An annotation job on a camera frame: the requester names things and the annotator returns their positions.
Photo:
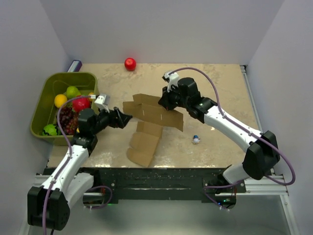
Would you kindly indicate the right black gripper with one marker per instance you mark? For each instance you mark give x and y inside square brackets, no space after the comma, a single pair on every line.
[165,100]

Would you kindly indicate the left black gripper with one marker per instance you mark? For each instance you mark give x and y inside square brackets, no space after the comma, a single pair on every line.
[123,119]

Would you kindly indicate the brown cardboard box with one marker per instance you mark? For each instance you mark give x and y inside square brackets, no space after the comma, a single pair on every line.
[152,118]

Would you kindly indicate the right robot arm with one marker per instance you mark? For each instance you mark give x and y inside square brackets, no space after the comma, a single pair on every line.
[259,155]

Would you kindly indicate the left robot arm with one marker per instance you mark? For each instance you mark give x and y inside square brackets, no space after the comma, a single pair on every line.
[48,206]

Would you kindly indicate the purple white box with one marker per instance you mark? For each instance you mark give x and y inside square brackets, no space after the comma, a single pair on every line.
[75,66]

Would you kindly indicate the small blue white toy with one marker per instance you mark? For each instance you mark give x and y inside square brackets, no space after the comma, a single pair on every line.
[196,139]

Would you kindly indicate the purple grapes bunch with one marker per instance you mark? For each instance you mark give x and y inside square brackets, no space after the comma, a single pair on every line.
[68,120]

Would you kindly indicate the red apple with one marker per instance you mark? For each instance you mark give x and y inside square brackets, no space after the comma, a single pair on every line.
[130,64]

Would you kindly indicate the yellow lemon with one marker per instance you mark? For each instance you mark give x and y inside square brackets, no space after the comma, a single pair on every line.
[60,100]

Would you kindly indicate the small watermelon toy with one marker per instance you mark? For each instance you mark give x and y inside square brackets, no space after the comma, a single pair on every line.
[51,130]

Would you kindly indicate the green plastic bin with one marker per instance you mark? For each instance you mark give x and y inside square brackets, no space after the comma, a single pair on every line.
[45,111]

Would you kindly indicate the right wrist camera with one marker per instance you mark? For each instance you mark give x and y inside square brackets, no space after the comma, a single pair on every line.
[172,79]

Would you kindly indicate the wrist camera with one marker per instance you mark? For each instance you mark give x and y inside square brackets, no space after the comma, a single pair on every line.
[172,79]
[102,102]

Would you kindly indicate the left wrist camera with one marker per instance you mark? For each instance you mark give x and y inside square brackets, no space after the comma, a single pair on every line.
[102,102]

